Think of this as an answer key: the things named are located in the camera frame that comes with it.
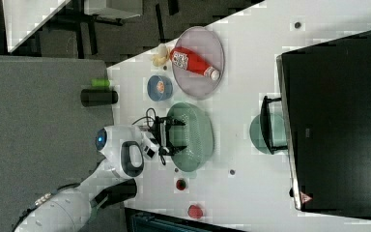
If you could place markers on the red ketchup bottle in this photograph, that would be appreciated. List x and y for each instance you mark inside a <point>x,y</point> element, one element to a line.
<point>191,61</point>

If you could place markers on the black cylinder post upper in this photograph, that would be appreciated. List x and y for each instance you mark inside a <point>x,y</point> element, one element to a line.
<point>96,97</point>

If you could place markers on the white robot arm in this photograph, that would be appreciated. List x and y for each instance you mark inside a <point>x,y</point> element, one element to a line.
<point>124,147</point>

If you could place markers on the blue bowl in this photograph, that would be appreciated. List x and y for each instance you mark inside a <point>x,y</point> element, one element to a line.
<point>154,94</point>

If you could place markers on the yellow banana toy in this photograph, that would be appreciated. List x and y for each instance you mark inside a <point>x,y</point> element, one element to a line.
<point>162,56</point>

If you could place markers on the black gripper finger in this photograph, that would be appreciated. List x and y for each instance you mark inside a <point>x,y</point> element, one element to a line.
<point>172,151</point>
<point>174,122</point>

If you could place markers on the blue metal frame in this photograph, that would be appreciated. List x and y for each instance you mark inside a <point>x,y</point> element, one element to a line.
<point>142,221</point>

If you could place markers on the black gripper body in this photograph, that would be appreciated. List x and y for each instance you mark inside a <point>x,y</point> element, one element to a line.
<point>158,131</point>

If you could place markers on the strawberry toy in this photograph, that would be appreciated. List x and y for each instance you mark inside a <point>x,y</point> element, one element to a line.
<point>195,211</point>

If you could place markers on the red round fruit toy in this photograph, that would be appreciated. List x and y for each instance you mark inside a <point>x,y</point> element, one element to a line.
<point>181,184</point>

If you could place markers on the white side table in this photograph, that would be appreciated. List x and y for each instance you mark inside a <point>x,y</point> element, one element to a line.
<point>24,17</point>

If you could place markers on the orange slice toy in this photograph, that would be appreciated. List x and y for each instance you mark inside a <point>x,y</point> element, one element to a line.
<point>160,86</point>

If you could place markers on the green plastic cup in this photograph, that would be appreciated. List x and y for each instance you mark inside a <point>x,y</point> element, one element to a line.
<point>277,130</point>

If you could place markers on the toaster oven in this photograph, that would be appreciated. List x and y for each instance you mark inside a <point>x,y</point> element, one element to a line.
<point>325,94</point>

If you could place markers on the green cylinder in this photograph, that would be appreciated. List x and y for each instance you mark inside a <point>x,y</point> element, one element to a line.
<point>100,82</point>

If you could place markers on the green plastic strainer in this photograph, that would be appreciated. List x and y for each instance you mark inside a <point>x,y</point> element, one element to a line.
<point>196,135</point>

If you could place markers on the grey round plate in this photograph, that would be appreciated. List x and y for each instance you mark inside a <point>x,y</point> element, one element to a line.
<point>206,44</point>

